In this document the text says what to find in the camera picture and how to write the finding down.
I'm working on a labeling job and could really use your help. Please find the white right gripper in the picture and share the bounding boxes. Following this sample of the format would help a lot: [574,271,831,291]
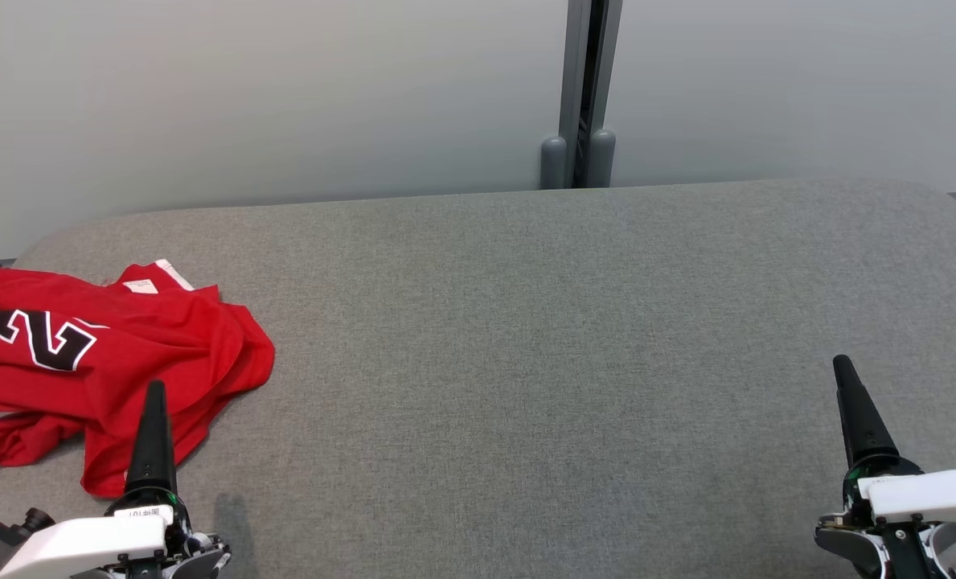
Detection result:
[815,354,956,579]

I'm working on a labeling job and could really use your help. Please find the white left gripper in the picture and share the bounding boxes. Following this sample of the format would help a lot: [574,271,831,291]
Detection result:
[0,380,233,579]

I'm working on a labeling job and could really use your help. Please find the red white number 23 jersey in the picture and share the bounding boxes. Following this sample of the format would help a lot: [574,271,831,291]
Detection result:
[0,265,233,469]

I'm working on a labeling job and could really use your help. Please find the grey partition post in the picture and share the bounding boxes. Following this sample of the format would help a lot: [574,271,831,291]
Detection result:
[540,0,623,190]

